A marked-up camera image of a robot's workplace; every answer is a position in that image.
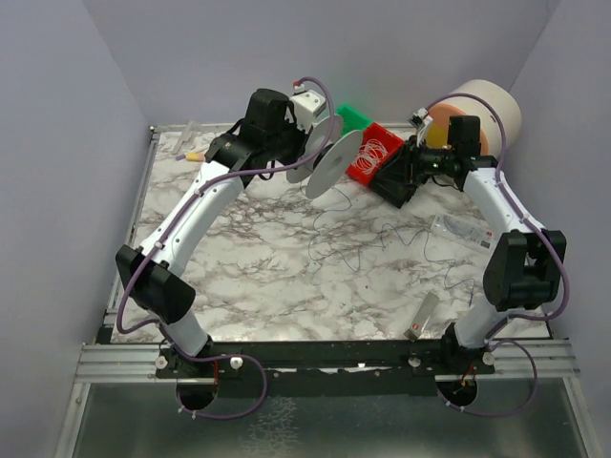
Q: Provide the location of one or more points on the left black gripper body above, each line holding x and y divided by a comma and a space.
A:
296, 141

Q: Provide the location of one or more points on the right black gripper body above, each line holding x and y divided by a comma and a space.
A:
403, 172

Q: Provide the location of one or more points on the black plastic bin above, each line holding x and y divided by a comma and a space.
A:
393, 181

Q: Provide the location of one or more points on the grey plastic cable spool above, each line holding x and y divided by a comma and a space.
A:
324, 171

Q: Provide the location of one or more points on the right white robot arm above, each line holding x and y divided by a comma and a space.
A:
526, 268

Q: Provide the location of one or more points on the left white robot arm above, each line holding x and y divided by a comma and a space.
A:
151, 273

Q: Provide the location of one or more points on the large beige cylinder drum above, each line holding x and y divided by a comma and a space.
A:
504, 105

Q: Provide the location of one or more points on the clear protractor packet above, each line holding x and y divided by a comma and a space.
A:
462, 231

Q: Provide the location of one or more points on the red plastic bin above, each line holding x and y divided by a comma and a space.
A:
378, 145

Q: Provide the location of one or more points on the clear plastic tube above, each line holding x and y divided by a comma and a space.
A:
185, 136

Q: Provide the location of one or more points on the pink yellow marker pen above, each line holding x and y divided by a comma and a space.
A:
192, 156

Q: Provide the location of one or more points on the green plastic bin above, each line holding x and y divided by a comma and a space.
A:
352, 118

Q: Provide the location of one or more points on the small grey staples box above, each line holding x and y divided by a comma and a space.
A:
421, 317

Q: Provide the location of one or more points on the black mounting base bar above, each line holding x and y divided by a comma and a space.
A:
324, 368

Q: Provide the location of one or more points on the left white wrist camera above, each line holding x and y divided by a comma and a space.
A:
305, 106

